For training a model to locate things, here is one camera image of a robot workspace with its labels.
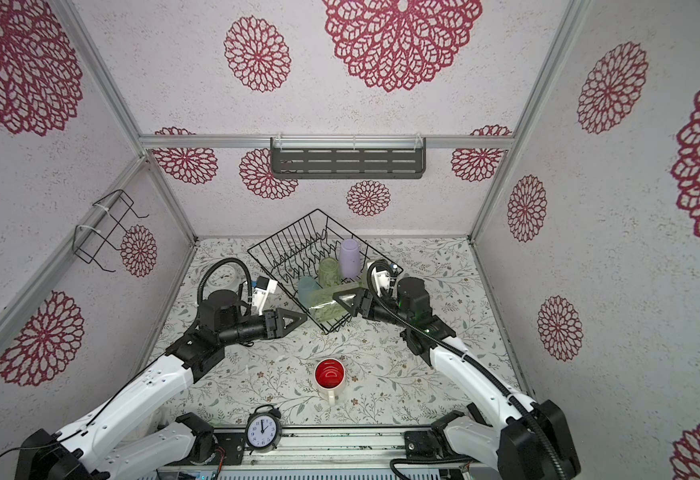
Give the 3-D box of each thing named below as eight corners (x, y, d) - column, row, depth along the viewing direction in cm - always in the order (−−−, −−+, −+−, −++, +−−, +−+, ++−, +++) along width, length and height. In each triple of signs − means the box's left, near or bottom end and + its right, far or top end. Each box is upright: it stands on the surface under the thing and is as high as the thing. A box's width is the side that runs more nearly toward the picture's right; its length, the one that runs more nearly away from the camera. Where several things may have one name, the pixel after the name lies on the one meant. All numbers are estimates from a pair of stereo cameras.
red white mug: (331, 409, 82) (330, 400, 75) (314, 377, 87) (311, 366, 81) (354, 393, 84) (355, 383, 78) (336, 363, 90) (335, 352, 84)
